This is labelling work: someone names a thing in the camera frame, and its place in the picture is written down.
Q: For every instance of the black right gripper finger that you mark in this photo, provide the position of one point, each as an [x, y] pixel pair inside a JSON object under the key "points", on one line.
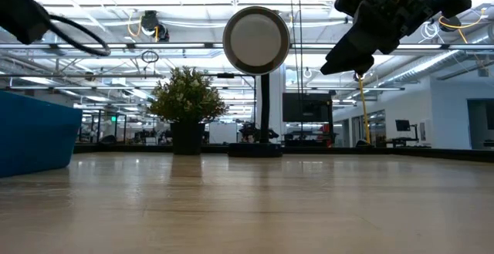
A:
{"points": [[359, 49]]}

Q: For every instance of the blue plastic bin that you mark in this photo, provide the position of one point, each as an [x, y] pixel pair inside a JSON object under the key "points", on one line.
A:
{"points": [[34, 134]]}

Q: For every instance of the small black monitor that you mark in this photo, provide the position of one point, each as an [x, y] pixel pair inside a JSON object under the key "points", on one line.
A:
{"points": [[402, 125]]}

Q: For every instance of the black gooseneck desk lamp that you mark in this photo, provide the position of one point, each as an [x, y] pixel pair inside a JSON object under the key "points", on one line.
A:
{"points": [[256, 39]]}

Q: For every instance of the artificial plant in black pot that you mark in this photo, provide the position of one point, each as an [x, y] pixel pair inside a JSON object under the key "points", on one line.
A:
{"points": [[187, 138]]}

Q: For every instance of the black wall screen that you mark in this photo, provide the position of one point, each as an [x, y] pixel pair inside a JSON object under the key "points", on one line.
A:
{"points": [[306, 107]]}

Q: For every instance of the black aluminium table frame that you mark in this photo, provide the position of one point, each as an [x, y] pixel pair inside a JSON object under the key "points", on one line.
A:
{"points": [[424, 154]]}

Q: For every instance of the black overhead camera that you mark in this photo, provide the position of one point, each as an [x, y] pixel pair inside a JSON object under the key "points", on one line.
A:
{"points": [[149, 21]]}

